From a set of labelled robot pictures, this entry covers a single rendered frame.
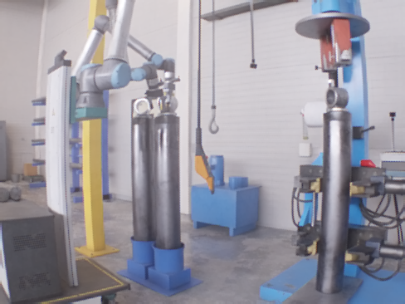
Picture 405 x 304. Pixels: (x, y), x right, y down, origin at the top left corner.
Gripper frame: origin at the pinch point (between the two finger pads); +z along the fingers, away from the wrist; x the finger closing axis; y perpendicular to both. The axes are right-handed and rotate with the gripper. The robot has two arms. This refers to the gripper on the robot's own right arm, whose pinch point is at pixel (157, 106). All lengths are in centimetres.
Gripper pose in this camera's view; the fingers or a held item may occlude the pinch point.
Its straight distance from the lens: 252.3
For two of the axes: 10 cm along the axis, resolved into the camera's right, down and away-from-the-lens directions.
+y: -5.8, 4.1, -7.0
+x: 8.0, 1.3, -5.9
